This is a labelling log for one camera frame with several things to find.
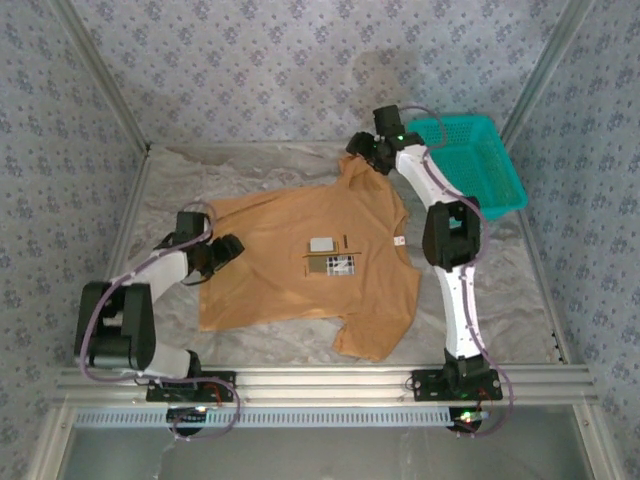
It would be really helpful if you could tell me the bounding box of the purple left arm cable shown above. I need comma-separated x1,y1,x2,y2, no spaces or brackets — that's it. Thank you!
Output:
79,199,241,444

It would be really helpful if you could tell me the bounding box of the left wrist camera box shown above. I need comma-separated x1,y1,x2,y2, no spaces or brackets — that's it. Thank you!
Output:
172,210,211,244

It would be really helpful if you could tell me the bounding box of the aluminium frame leg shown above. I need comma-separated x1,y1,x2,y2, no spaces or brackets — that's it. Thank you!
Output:
24,402,76,480
572,402,619,480

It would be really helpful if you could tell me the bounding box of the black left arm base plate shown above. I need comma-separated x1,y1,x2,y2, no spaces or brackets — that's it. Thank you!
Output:
146,370,237,403

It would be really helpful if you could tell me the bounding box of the aluminium frame post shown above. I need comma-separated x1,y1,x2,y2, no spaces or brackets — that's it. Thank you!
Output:
47,0,154,154
499,0,599,146

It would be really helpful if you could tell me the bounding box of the grey slotted cable duct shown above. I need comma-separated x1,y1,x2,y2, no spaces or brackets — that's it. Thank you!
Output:
73,405,451,430

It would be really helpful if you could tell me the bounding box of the tan brown t-shirt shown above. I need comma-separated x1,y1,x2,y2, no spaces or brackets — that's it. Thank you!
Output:
198,154,421,364

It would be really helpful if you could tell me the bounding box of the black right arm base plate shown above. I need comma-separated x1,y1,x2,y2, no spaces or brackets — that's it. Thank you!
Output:
410,369,504,403

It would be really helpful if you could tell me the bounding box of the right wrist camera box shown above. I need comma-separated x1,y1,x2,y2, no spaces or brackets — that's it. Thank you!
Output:
372,104,407,139

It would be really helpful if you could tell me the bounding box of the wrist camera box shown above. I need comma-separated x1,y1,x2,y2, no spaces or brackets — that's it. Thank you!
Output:
372,104,407,139
172,210,211,244

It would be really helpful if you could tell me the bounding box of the teal plastic mesh basket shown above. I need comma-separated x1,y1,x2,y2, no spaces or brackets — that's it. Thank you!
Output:
405,115,530,222

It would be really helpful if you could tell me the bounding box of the black controller board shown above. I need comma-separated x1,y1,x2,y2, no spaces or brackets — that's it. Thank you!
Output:
446,407,490,435
166,406,210,435

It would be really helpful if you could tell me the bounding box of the aluminium extrusion mounting rail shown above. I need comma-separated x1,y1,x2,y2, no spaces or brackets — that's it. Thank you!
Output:
54,367,599,406

